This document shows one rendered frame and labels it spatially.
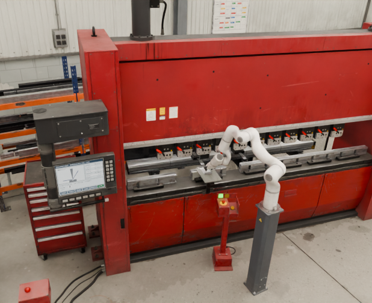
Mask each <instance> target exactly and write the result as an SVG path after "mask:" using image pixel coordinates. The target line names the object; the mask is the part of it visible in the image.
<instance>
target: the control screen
mask: <svg viewBox="0 0 372 303"><path fill-rule="evenodd" d="M55 172H56V176H57V183H58V190H59V195H60V196H61V195H66V194H72V193H76V192H82V191H88V190H91V189H97V188H103V187H105V182H104V168H103V161H102V159H97V160H93V161H86V162H79V163H75V164H68V165H61V166H57V167H55ZM70 185H72V188H68V187H67V186H70Z"/></svg>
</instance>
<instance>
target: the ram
mask: <svg viewBox="0 0 372 303"><path fill-rule="evenodd" d="M119 72H120V93H121V104H122V126H123V143H130V142H140V141H150V140H156V139H166V138H176V137H182V136H192V135H203V134H208V133H219V132H225V130H226V129H227V127H228V126H231V125H234V126H237V127H238V128H239V130H244V129H247V128H250V127H253V128H260V127H271V126H281V125H287V124H297V123H307V122H313V121H323V120H333V119H339V118H349V117H359V116H365V115H372V49H350V50H327V51H314V52H290V53H278V54H254V55H231V56H218V57H195V58H171V59H158V60H135V61H119ZM174 106H178V117H177V118H169V107H174ZM154 108H155V110H156V120H152V121H146V110H147V109H154ZM160 108H165V114H164V115H160ZM160 116H165V119H163V120H160ZM365 120H372V117H371V118H361V119H355V120H346V121H336V122H330V123H320V124H310V125H304V126H294V127H285V128H278V129H269V130H259V131H258V133H264V132H274V131H280V130H289V129H299V128H304V127H314V126H324V125H330V124H340V123H349V122H355V121H365ZM222 137H223V135H217V136H208V137H202V138H192V139H182V140H176V141H166V142H156V143H150V144H140V145H130V146H125V147H124V149H129V148H139V147H148V146H154V145H164V144H173V143H179V142H189V141H198V140H204V139H214V138H222Z"/></svg>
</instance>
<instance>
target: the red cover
mask: <svg viewBox="0 0 372 303"><path fill-rule="evenodd" d="M113 43H114V44H115V46H116V48H117V49H118V51H119V61H135V60H158V59H171V58H195V57H218V56H231V55H254V54H278V53H290V52H314V51H338V50H350V49H372V32H364V33H346V34H312V35H278V36H260V37H226V38H192V39H174V40H150V41H114V42H113Z"/></svg>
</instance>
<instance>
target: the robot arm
mask: <svg viewBox="0 0 372 303"><path fill-rule="evenodd" d="M233 138H235V140H236V142H238V143H240V144H244V143H247V142H248V141H250V142H251V144H252V151H253V153H254V155H255V156H256V157H257V158H258V159H259V160H260V161H261V162H263V163H265V164H267V165H268V166H269V167H270V168H269V169H267V170H266V172H265V173H264V180H265V182H266V187H265V194H264V200H262V201H261V202H260V203H259V208H260V209H261V210H262V211H263V212H265V213H271V214H274V213H278V212H279V211H280V209H281V207H280V205H279V204H278V203H277V201H278V198H279V191H280V187H281V186H280V184H279V183H278V180H279V179H280V178H281V177H282V176H283V175H284V174H285V172H286V167H285V165H284V164H283V163H282V162H281V161H279V160H278V159H276V158H274V157H273V156H272V155H270V154H269V153H268V152H267V150H266V149H265V148H264V147H263V145H262V144H261V141H260V137H259V133H258V131H257V130H256V129H255V128H253V127H250V128H247V129H246V130H244V131H242V132H240V131H239V128H238V127H237V126H234V125H231V126H228V127H227V129H226V130H225V133H224V135H223V137H222V140H221V141H220V144H219V146H218V150H219V151H220V152H222V153H224V154H225V155H226V157H225V158H224V157H223V155H222V154H221V153H217V154H216V155H215V156H214V157H213V158H212V159H211V161H210V162H208V163H207V164H206V167H204V169H205V171H207V170H208V169H211V170H213V169H214V168H216V167H217V166H218V165H225V166H226V165H228V163H229V162H230V159H231V153H230V151H229V150H228V147H229V145H230V144H231V142H232V140H233Z"/></svg>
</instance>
